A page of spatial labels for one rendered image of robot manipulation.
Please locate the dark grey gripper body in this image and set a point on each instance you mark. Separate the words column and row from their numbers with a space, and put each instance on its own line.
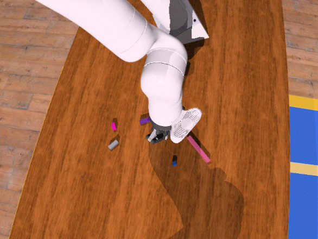
column 160, row 129

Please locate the grey rod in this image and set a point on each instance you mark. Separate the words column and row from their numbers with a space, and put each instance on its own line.
column 113, row 144

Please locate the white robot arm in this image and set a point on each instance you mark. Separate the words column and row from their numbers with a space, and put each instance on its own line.
column 125, row 32

